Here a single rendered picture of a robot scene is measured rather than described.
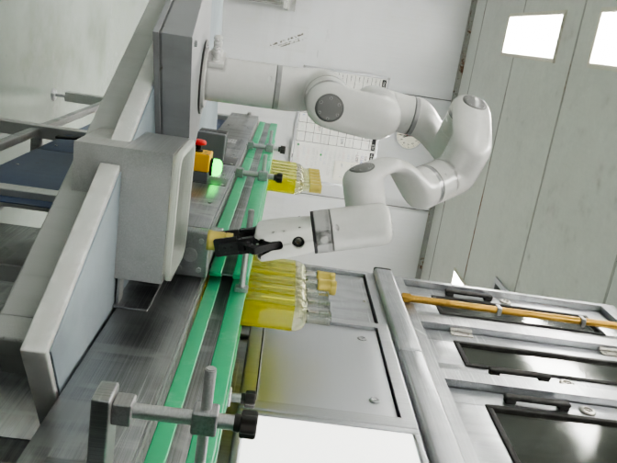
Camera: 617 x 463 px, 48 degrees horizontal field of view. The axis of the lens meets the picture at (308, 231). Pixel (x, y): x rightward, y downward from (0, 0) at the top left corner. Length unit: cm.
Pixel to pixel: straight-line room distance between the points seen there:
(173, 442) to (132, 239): 38
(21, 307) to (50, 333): 10
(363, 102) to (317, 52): 585
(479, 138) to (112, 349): 79
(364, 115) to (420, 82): 597
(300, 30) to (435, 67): 143
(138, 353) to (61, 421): 20
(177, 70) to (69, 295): 50
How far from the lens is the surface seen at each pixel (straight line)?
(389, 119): 143
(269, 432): 125
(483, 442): 146
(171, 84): 130
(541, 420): 162
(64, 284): 97
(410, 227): 765
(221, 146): 199
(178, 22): 129
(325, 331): 167
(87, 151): 114
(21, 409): 134
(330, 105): 141
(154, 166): 112
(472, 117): 144
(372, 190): 122
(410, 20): 734
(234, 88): 147
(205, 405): 74
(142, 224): 115
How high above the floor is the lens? 100
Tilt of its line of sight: 3 degrees up
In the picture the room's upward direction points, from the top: 98 degrees clockwise
